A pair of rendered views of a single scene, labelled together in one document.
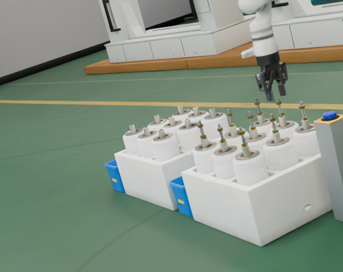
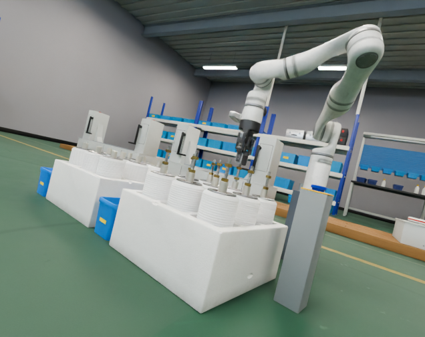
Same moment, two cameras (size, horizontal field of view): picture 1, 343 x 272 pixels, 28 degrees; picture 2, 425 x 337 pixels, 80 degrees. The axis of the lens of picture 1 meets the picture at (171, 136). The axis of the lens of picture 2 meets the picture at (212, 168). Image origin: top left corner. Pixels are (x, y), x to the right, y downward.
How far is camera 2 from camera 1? 148 cm
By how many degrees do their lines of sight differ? 29
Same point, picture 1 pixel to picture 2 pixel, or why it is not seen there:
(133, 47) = (93, 144)
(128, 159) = (67, 166)
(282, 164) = (246, 220)
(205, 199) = (139, 226)
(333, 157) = (312, 231)
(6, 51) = (21, 118)
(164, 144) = (112, 163)
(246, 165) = (224, 201)
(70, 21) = (65, 125)
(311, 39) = not seen: hidden behind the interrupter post
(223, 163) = (185, 192)
